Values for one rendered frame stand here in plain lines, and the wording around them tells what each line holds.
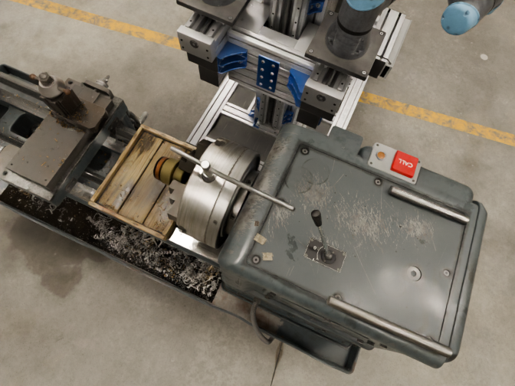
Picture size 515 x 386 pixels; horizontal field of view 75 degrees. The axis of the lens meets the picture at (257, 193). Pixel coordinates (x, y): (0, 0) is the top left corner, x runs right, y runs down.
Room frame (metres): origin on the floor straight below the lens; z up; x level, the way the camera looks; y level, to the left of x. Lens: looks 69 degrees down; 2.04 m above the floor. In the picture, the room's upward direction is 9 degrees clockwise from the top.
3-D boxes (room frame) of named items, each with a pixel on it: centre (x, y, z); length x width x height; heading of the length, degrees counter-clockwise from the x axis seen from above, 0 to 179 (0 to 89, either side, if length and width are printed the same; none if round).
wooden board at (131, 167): (0.42, 0.39, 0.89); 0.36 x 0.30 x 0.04; 164
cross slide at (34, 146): (0.53, 0.72, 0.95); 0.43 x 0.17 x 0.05; 164
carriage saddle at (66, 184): (0.53, 0.77, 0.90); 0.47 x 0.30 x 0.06; 164
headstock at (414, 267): (0.25, -0.27, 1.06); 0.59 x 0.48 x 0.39; 74
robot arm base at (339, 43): (0.93, -0.22, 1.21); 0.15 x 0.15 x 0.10
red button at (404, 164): (0.44, -0.37, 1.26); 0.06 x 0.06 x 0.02; 74
